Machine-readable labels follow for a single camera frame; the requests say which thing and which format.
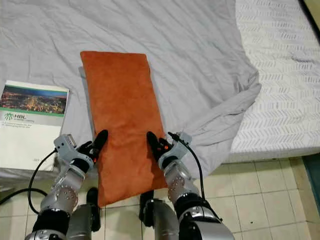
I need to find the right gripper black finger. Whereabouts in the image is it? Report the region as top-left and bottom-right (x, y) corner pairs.
(146, 131), (167, 158)

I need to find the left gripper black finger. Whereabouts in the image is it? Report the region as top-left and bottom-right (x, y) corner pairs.
(92, 129), (109, 151)

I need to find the orange rectangular pillow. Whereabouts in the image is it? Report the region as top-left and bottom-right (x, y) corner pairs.
(80, 50), (169, 207)

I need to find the white booklet with city photo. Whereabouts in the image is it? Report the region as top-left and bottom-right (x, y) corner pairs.
(0, 80), (70, 172)

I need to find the robot right leg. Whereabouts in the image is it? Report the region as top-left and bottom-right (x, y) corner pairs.
(139, 191), (182, 240)

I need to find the robot leg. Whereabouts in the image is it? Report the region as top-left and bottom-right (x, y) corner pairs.
(139, 191), (182, 240)
(67, 187), (102, 240)

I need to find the robot left leg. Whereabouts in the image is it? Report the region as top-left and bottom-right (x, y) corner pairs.
(67, 187), (102, 240)

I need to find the grey crumpled bed sheet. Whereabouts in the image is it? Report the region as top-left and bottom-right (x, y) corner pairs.
(0, 0), (263, 193)

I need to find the white quilted mattress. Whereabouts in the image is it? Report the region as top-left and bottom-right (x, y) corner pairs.
(222, 0), (320, 164)

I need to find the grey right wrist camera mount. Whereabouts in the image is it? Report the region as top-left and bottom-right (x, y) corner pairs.
(172, 132), (193, 162)

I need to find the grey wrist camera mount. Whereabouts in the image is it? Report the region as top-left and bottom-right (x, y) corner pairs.
(172, 132), (193, 162)
(54, 134), (79, 164)

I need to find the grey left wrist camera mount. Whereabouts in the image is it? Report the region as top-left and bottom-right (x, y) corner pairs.
(54, 134), (79, 164)

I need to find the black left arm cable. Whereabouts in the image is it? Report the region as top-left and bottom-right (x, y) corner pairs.
(0, 148), (59, 206)

